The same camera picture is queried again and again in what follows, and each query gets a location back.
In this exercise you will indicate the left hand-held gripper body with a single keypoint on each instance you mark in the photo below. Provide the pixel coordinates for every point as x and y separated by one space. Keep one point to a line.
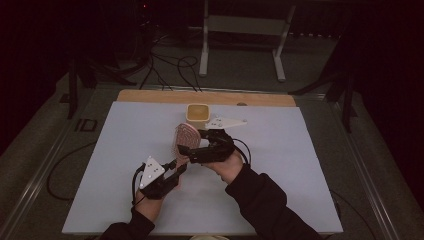
158 188

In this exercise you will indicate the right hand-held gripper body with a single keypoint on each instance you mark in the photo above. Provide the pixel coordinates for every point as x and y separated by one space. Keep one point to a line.
220 146

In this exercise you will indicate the pink hairbrush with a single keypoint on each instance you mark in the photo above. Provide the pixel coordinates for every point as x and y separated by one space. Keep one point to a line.
187 136

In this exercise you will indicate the beige square cup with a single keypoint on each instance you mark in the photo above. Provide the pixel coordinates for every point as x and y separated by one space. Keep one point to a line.
197 111

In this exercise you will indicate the person's left hand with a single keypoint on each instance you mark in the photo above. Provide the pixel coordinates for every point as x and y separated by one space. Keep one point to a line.
148 208

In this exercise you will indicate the person's right hand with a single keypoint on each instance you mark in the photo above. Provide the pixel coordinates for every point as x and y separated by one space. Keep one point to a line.
228 168

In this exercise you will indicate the pale table mat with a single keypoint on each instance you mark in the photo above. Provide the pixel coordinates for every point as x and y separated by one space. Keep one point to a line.
266 156

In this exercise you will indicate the white rounded object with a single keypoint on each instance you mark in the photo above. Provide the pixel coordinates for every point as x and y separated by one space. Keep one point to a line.
209 237

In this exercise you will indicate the white metal stand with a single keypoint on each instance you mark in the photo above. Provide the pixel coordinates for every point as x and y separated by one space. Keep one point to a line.
246 25

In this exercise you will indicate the black metal stand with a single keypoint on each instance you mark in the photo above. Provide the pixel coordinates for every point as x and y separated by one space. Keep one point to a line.
347 100
72 93

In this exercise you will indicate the aluminium frame rail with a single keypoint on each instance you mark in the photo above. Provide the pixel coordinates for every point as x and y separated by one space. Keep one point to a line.
36 180
364 170
233 90

